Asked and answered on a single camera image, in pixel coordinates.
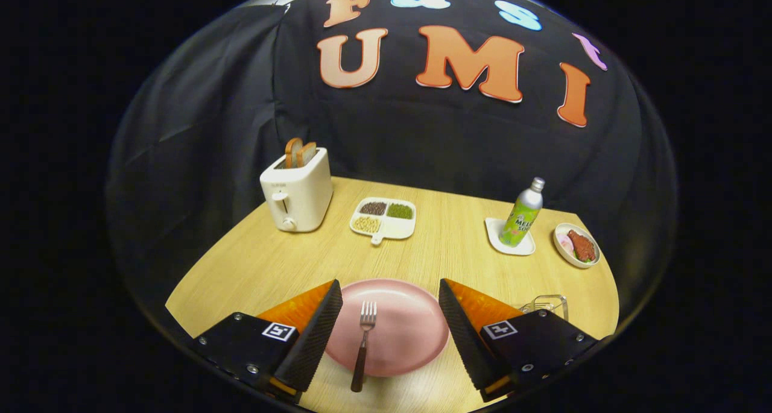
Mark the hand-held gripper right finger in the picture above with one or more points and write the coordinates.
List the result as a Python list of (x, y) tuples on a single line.
[(464, 340)]

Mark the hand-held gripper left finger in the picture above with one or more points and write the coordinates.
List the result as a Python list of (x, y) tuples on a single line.
[(313, 340)]

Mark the large pink plate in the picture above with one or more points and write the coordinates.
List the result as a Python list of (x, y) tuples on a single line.
[(404, 328)]

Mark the metal toast rack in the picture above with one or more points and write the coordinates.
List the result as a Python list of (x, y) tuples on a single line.
[(552, 301)]

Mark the white coaster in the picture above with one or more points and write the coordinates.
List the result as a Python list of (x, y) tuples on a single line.
[(491, 229)]

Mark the pile of yellow soybeans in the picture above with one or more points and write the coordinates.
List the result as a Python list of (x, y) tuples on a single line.
[(366, 223)]

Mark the small pink dish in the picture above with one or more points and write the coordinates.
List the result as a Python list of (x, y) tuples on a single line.
[(564, 256)]

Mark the white divided dish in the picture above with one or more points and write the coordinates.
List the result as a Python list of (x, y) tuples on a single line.
[(395, 227)]

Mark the green soda bottle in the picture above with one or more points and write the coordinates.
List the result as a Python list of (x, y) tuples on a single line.
[(522, 217)]

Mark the cream white toaster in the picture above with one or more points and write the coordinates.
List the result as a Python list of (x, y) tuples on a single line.
[(301, 199)]

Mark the pile of green beans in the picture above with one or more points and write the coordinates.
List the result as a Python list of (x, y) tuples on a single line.
[(400, 211)]

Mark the pile of dark red beans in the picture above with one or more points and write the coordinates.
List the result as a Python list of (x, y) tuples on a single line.
[(373, 208)]

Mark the red brown meat piece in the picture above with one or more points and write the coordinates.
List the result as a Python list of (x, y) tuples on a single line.
[(582, 247)]

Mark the pale toast slice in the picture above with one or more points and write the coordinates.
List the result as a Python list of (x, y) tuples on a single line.
[(307, 154)]

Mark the brown toast slice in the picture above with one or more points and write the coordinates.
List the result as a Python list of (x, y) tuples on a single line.
[(292, 152)]

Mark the black backdrop cloth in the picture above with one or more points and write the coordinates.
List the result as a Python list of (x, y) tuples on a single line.
[(422, 141)]

